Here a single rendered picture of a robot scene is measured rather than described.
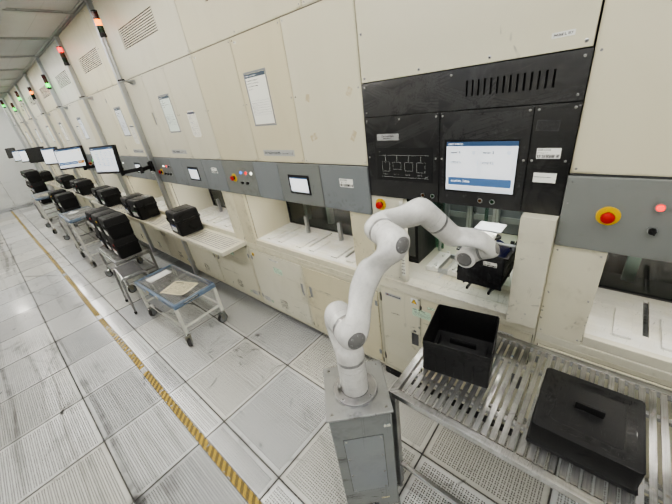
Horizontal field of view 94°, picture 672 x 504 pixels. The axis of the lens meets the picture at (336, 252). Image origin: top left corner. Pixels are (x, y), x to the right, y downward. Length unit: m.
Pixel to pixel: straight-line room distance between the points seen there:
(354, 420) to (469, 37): 1.54
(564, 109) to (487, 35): 0.37
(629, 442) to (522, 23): 1.38
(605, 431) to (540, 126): 1.04
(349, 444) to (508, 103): 1.51
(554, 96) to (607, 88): 0.14
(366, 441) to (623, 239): 1.26
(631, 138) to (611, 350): 0.85
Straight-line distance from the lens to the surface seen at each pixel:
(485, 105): 1.44
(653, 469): 1.55
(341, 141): 1.82
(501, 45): 1.43
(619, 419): 1.49
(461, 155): 1.49
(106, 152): 3.97
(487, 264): 1.63
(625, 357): 1.78
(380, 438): 1.59
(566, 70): 1.39
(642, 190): 1.43
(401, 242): 1.06
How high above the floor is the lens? 1.94
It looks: 27 degrees down
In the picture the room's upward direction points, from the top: 9 degrees counter-clockwise
